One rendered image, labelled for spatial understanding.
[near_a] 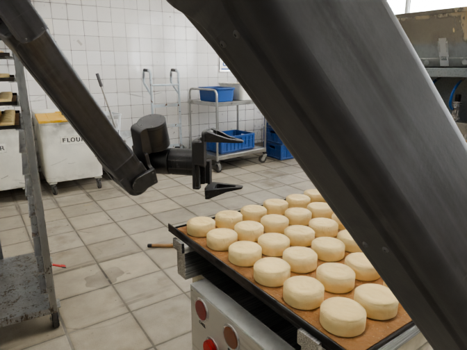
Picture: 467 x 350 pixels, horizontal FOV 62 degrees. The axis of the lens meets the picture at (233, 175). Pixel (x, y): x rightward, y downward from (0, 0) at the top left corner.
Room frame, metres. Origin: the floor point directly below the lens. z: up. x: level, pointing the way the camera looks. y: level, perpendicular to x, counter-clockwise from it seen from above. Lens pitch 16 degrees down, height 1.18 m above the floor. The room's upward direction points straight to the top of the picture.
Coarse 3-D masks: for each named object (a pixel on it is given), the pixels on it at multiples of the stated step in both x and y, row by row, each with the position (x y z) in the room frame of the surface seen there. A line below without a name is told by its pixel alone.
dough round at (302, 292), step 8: (288, 280) 0.44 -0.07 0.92; (296, 280) 0.44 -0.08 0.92; (304, 280) 0.44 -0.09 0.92; (312, 280) 0.44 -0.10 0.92; (288, 288) 0.42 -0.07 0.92; (296, 288) 0.42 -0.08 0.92; (304, 288) 0.42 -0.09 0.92; (312, 288) 0.42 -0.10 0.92; (320, 288) 0.42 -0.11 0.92; (288, 296) 0.41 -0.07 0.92; (296, 296) 0.40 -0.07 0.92; (304, 296) 0.40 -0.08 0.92; (312, 296) 0.40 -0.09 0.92; (320, 296) 0.41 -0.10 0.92; (288, 304) 0.41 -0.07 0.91; (296, 304) 0.40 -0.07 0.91; (304, 304) 0.40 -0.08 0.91; (312, 304) 0.40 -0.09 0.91; (320, 304) 0.41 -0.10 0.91
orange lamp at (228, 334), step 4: (224, 328) 0.48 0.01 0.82; (228, 328) 0.47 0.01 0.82; (224, 332) 0.48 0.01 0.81; (228, 332) 0.47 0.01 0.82; (232, 332) 0.46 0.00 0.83; (224, 336) 0.48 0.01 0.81; (228, 336) 0.47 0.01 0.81; (232, 336) 0.46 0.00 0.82; (228, 340) 0.47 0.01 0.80; (232, 340) 0.46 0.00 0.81; (236, 340) 0.46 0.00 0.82; (228, 344) 0.47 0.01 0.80; (232, 344) 0.46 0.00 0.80; (236, 344) 0.46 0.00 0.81; (232, 348) 0.46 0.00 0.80
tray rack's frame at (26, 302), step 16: (0, 240) 1.96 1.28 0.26; (0, 256) 1.96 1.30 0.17; (16, 256) 1.99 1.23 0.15; (32, 256) 1.99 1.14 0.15; (0, 272) 1.81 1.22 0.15; (16, 272) 1.81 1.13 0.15; (32, 272) 1.81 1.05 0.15; (0, 288) 1.66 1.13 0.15; (16, 288) 1.66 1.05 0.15; (32, 288) 1.66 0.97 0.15; (0, 304) 1.53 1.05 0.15; (16, 304) 1.53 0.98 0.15; (32, 304) 1.53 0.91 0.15; (48, 304) 1.53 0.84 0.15; (0, 320) 1.41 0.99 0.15; (16, 320) 1.44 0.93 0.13
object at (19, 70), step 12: (24, 84) 1.51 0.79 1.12; (24, 96) 1.51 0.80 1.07; (24, 108) 1.51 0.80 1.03; (24, 120) 1.50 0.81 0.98; (24, 132) 1.50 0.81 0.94; (36, 168) 1.51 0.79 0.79; (36, 180) 1.51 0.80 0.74; (36, 192) 1.51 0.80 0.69; (36, 204) 1.50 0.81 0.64; (48, 252) 1.51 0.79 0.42; (48, 264) 1.51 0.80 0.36; (48, 276) 1.50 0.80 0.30; (48, 288) 1.50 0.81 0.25
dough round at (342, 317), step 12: (336, 300) 0.39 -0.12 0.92; (348, 300) 0.39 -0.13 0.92; (324, 312) 0.37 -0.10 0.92; (336, 312) 0.37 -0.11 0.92; (348, 312) 0.37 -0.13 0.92; (360, 312) 0.37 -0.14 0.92; (324, 324) 0.37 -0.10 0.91; (336, 324) 0.35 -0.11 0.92; (348, 324) 0.35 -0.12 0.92; (360, 324) 0.35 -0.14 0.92; (348, 336) 0.35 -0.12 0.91
